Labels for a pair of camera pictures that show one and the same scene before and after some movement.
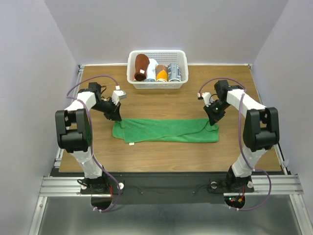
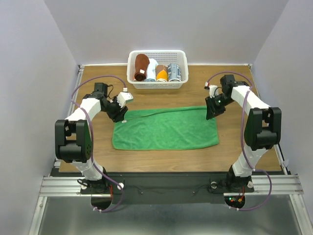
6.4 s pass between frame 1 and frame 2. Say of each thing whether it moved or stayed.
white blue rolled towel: stayed
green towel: moved
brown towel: stayed
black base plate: stayed
